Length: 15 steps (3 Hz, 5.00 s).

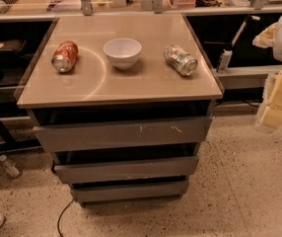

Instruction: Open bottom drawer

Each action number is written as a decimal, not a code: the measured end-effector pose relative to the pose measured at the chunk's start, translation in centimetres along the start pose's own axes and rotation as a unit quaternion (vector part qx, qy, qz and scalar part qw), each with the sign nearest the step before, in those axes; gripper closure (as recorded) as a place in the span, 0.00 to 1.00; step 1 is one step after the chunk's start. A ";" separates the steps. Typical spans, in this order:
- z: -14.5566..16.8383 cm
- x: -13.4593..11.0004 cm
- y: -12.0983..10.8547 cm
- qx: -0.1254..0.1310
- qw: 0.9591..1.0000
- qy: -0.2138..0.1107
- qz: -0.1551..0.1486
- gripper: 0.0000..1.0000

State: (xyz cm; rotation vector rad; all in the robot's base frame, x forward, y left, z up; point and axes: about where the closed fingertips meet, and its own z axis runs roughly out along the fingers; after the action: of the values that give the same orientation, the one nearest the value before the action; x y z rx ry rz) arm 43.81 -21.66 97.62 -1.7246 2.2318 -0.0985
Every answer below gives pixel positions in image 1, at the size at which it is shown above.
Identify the grey bottom drawer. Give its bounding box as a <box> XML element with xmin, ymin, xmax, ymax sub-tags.
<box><xmin>70</xmin><ymin>180</ymin><xmax>189</xmax><ymax>203</ymax></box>

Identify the white ceramic bowl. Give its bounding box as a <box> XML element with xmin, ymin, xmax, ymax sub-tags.
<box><xmin>104</xmin><ymin>38</ymin><xmax>142</xmax><ymax>70</ymax></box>

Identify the grey middle drawer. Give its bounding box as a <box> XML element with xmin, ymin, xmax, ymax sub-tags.
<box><xmin>55</xmin><ymin>156</ymin><xmax>198</xmax><ymax>184</ymax></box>

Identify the grey drawer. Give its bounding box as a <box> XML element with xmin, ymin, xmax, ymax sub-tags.
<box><xmin>55</xmin><ymin>156</ymin><xmax>198</xmax><ymax>184</ymax></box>
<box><xmin>70</xmin><ymin>180</ymin><xmax>189</xmax><ymax>203</ymax></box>
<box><xmin>34</xmin><ymin>117</ymin><xmax>211</xmax><ymax>152</ymax></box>

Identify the grey drawer cabinet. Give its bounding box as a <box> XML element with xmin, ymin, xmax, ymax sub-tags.
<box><xmin>14</xmin><ymin>13</ymin><xmax>225</xmax><ymax>209</ymax></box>

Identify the white handheld tool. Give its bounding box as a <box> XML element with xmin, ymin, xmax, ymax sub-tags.
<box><xmin>216</xmin><ymin>15</ymin><xmax>260</xmax><ymax>73</ymax></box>

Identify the black floor cable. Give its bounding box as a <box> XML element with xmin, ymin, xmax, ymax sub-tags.
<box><xmin>56</xmin><ymin>198</ymin><xmax>76</xmax><ymax>237</ymax></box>

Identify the clear plastic bottle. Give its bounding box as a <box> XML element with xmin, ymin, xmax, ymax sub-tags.
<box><xmin>0</xmin><ymin>155</ymin><xmax>22</xmax><ymax>179</ymax></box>

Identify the orange soda can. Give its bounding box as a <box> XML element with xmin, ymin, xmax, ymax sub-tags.
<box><xmin>51</xmin><ymin>40</ymin><xmax>78</xmax><ymax>73</ymax></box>

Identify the silver green soda can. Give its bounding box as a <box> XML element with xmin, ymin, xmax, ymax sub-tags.
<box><xmin>164</xmin><ymin>44</ymin><xmax>198</xmax><ymax>77</ymax></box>

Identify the grey top drawer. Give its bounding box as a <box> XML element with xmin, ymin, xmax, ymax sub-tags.
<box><xmin>34</xmin><ymin>117</ymin><xmax>211</xmax><ymax>152</ymax></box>

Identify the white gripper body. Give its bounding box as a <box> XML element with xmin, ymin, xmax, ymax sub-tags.
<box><xmin>254</xmin><ymin>73</ymin><xmax>278</xmax><ymax>132</ymax></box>

